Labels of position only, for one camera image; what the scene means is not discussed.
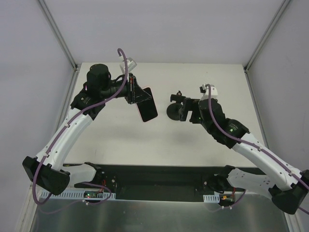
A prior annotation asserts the left aluminium frame post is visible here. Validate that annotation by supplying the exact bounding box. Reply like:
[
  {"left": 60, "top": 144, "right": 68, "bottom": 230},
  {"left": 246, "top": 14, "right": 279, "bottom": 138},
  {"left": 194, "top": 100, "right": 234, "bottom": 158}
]
[{"left": 37, "top": 0, "right": 80, "bottom": 71}]

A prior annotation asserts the black phone stand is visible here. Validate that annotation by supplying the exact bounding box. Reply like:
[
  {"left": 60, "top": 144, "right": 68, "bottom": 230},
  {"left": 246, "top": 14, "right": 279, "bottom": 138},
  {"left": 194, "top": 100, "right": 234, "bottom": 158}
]
[{"left": 166, "top": 91, "right": 185, "bottom": 121}]

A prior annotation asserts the black phone pink case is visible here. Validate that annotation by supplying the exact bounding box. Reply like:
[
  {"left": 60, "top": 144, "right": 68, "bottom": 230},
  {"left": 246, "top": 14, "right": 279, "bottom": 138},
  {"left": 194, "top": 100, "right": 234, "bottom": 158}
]
[{"left": 137, "top": 87, "right": 158, "bottom": 122}]

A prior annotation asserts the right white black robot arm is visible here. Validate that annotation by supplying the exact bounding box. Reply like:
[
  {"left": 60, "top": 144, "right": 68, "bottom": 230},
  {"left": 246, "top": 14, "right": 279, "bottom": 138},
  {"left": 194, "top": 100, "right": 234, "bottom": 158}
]
[{"left": 179, "top": 97, "right": 309, "bottom": 215}]

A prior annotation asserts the right white cable duct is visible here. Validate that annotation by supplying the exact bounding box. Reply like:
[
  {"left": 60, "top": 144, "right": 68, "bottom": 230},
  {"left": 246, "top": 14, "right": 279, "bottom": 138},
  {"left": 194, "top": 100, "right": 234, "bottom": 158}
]
[{"left": 203, "top": 194, "right": 220, "bottom": 203}]

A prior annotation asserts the left white cable duct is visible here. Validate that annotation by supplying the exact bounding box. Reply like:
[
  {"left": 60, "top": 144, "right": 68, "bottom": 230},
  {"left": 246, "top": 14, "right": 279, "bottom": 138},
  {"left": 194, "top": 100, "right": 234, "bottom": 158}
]
[{"left": 50, "top": 190, "right": 116, "bottom": 201}]

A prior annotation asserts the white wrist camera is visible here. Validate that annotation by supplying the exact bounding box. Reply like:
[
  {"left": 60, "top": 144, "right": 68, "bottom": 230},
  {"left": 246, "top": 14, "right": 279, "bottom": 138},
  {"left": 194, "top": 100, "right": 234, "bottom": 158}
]
[
  {"left": 199, "top": 84, "right": 218, "bottom": 101},
  {"left": 120, "top": 57, "right": 137, "bottom": 74}
]

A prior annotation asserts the white cable duct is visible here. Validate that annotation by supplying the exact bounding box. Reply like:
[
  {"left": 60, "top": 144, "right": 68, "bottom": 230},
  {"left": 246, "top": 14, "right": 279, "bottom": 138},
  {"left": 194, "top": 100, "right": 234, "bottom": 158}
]
[
  {"left": 50, "top": 190, "right": 116, "bottom": 201},
  {"left": 203, "top": 194, "right": 220, "bottom": 203}
]

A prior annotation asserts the aluminium frame post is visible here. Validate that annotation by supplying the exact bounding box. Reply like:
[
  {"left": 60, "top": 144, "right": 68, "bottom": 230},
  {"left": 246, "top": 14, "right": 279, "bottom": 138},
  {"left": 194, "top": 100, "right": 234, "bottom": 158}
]
[
  {"left": 37, "top": 0, "right": 80, "bottom": 71},
  {"left": 243, "top": 0, "right": 293, "bottom": 72}
]

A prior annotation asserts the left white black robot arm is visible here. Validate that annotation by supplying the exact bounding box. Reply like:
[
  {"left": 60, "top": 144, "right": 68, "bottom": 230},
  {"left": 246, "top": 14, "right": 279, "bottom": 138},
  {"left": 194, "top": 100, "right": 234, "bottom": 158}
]
[{"left": 22, "top": 61, "right": 152, "bottom": 195}]

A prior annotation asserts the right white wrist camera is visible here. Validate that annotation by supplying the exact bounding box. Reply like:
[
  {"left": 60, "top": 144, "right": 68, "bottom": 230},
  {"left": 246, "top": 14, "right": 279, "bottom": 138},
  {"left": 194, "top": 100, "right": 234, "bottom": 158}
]
[{"left": 199, "top": 84, "right": 218, "bottom": 101}]

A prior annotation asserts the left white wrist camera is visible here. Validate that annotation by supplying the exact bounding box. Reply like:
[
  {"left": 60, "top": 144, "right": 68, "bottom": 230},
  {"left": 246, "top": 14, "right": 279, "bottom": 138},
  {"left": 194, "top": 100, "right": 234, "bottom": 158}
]
[{"left": 120, "top": 57, "right": 137, "bottom": 74}]

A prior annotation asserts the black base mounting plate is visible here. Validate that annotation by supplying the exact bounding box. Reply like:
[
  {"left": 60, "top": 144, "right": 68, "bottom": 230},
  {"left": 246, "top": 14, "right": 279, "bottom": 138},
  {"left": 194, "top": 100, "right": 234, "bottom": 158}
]
[{"left": 62, "top": 163, "right": 251, "bottom": 201}]

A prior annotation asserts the right aluminium frame post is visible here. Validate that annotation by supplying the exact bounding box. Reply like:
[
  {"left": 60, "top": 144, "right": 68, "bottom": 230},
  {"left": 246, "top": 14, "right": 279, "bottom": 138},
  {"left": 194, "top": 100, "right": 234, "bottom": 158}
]
[{"left": 243, "top": 0, "right": 293, "bottom": 72}]

